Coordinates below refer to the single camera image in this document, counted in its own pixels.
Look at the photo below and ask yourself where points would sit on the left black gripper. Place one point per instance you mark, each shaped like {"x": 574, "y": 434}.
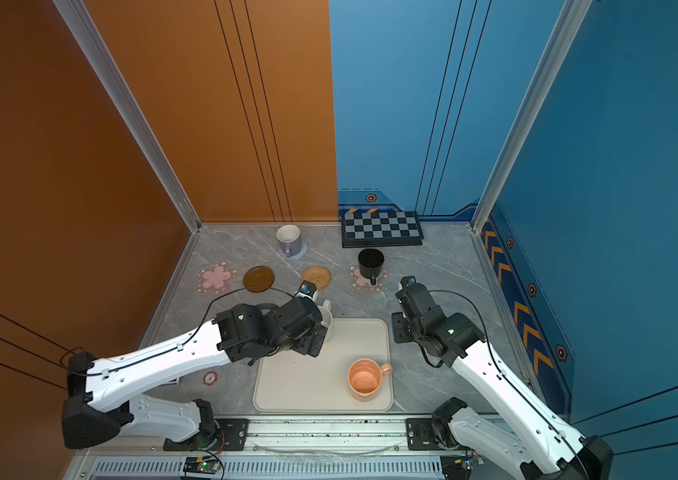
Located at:
{"x": 308, "y": 345}

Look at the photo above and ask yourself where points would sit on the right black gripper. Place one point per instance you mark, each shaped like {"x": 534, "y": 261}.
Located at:
{"x": 397, "y": 332}

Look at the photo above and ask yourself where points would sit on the brown wooden round coaster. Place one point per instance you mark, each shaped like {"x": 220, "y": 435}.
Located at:
{"x": 258, "y": 279}

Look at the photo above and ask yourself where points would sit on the pink flower coaster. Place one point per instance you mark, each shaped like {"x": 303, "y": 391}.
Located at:
{"x": 215, "y": 279}
{"x": 362, "y": 284}

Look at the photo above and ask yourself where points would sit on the white speckled mug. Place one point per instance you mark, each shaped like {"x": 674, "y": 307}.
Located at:
{"x": 327, "y": 320}

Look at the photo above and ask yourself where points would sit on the orange mug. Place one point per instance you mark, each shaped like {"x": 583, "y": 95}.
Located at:
{"x": 365, "y": 377}

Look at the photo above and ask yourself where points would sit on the rattan woven round coaster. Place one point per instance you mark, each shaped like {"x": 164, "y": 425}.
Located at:
{"x": 317, "y": 275}

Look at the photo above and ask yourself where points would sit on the white mug purple handle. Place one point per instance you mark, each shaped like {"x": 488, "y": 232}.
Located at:
{"x": 289, "y": 239}

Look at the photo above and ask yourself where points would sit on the black mug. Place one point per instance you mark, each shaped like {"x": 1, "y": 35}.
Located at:
{"x": 371, "y": 263}

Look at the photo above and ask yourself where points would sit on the grey woven round coaster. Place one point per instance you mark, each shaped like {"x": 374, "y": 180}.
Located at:
{"x": 297, "y": 255}

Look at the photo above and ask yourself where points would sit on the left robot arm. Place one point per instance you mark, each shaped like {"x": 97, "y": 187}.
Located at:
{"x": 107, "y": 397}

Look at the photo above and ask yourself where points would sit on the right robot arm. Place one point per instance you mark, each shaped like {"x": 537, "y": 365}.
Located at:
{"x": 535, "y": 443}

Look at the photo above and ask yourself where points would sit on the cream serving tray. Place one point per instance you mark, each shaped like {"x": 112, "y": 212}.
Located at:
{"x": 292, "y": 383}

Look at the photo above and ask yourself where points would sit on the right circuit board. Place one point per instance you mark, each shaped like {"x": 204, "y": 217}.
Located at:
{"x": 459, "y": 467}

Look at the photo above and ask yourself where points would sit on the circuit board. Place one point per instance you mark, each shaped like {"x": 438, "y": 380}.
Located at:
{"x": 459, "y": 467}
{"x": 202, "y": 467}

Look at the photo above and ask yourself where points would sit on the black chessboard box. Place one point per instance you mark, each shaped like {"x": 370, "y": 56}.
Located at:
{"x": 380, "y": 228}

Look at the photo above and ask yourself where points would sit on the left circuit board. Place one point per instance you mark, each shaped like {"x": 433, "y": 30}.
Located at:
{"x": 202, "y": 467}

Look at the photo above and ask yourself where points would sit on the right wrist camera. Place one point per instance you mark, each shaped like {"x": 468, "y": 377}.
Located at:
{"x": 418, "y": 306}

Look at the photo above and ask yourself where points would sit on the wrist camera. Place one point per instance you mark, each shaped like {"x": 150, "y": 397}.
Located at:
{"x": 418, "y": 306}
{"x": 308, "y": 290}

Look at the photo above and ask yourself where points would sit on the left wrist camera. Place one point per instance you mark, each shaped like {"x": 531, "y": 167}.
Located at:
{"x": 308, "y": 290}

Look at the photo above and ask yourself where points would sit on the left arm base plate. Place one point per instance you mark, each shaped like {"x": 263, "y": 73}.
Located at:
{"x": 225, "y": 435}

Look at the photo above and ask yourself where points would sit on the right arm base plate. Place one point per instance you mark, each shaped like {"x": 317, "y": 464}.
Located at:
{"x": 421, "y": 436}

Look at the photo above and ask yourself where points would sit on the aluminium front rail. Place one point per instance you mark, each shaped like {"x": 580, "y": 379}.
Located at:
{"x": 286, "y": 447}

